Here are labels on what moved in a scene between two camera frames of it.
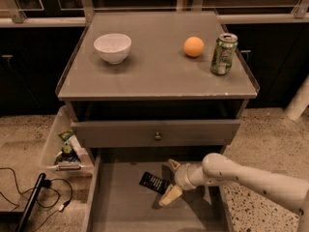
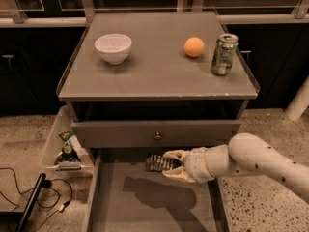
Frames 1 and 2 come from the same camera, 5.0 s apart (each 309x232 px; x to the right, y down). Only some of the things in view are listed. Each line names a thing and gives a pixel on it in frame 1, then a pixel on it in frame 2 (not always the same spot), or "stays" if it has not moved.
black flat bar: x=31 y=203 stays
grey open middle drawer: x=117 y=201 stays
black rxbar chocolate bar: x=154 y=183 → x=155 y=161
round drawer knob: x=157 y=137 stays
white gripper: x=182 y=175 → x=195 y=163
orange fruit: x=193 y=45 stays
